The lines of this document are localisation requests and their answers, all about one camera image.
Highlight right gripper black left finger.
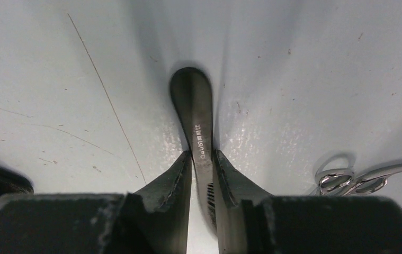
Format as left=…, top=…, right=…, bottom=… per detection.
left=133, top=151, right=192, bottom=253

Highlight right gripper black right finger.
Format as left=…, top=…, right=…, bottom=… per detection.
left=212, top=149, right=273, bottom=253

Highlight silver scissors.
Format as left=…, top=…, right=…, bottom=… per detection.
left=310, top=152, right=402, bottom=196

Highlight black handled styling comb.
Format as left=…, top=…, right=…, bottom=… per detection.
left=169, top=67, right=217, bottom=234

